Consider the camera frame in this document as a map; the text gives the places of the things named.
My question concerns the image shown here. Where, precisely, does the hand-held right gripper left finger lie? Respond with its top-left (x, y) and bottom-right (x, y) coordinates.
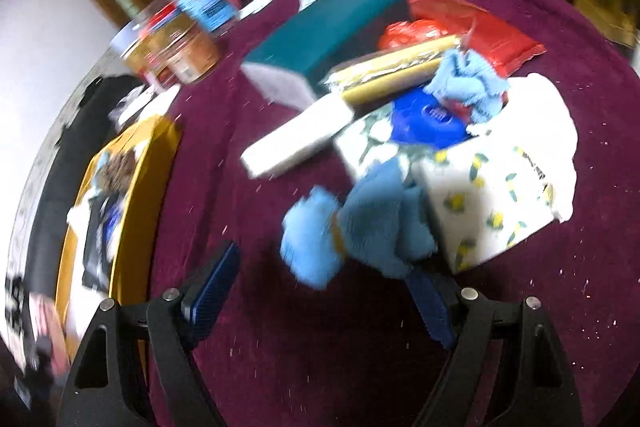
top-left (59, 239), bottom-right (242, 427)

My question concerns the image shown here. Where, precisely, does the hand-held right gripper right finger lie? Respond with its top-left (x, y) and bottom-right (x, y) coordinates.
top-left (406, 267), bottom-right (585, 427)

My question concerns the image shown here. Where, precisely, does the lemon print tissue pack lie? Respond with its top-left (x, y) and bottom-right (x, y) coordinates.
top-left (334, 107), bottom-right (567, 276)

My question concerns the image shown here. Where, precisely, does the black packet orange crab print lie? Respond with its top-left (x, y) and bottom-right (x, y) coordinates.
top-left (82, 193), bottom-right (123, 290)

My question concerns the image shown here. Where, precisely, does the yellow box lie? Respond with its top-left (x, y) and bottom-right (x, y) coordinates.
top-left (54, 116), bottom-right (182, 358)

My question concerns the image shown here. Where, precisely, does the speckled knit cap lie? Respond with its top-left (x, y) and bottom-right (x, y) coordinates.
top-left (97, 151), bottom-right (140, 188)

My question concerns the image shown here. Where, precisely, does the blue tissue pack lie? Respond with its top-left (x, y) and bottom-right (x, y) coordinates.
top-left (391, 86), bottom-right (475, 148)

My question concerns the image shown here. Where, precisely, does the red plastic net bag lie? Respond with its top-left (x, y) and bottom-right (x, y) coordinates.
top-left (451, 101), bottom-right (475, 124)

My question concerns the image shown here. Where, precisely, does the light blue cloth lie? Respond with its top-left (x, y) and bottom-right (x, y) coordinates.
top-left (424, 48), bottom-right (512, 126)

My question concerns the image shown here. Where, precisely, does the gold foil packet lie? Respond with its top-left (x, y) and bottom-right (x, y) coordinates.
top-left (321, 33), bottom-right (462, 106)

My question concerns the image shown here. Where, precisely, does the white long packet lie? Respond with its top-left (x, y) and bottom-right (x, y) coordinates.
top-left (239, 96), bottom-right (355, 181)

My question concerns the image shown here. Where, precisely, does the white plate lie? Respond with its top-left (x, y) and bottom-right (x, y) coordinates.
top-left (142, 83), bottom-right (182, 120)

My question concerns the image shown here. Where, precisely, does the black leather sofa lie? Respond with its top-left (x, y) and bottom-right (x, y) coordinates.
top-left (27, 73), bottom-right (143, 268)

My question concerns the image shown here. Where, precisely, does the clear jar orange label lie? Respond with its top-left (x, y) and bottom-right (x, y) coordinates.
top-left (142, 14), bottom-right (224, 86)

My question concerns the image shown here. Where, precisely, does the gold red drink carton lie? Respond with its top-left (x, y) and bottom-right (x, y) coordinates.
top-left (124, 34), bottom-right (166, 85)

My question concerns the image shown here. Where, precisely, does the pale blue lid tub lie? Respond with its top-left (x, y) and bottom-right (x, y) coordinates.
top-left (109, 23), bottom-right (148, 58)

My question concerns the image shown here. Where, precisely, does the teal box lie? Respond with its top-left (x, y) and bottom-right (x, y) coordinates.
top-left (241, 0), bottom-right (414, 114)

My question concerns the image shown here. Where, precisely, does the red flat packet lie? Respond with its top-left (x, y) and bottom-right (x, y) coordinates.
top-left (406, 0), bottom-right (547, 76)

